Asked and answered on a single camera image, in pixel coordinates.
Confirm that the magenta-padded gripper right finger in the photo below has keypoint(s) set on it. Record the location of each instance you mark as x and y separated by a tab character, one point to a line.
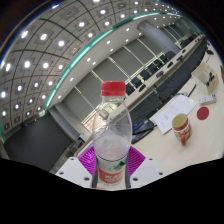
148	170

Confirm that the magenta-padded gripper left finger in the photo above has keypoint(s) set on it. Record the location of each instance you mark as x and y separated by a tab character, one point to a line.
71	170

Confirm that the clear red-capped water bottle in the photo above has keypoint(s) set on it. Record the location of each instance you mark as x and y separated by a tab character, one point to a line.
112	130

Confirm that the red and cream mug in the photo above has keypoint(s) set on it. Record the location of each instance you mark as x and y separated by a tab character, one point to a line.
181	128

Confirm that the white printed paper sheet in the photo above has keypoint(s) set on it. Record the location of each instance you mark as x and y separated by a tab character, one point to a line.
173	113

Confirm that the flat round red coaster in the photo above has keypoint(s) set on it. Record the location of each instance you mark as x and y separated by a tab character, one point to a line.
202	113

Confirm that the row of black office chairs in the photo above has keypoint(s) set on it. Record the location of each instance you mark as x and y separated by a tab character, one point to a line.
146	75

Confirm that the long curved conference desk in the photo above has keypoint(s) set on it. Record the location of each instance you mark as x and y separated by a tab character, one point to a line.
173	78

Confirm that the grey round pillar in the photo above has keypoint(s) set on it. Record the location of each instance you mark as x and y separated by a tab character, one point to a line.
160	38

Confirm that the group of ceiling lights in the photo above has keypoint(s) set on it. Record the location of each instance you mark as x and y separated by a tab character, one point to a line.
43	36

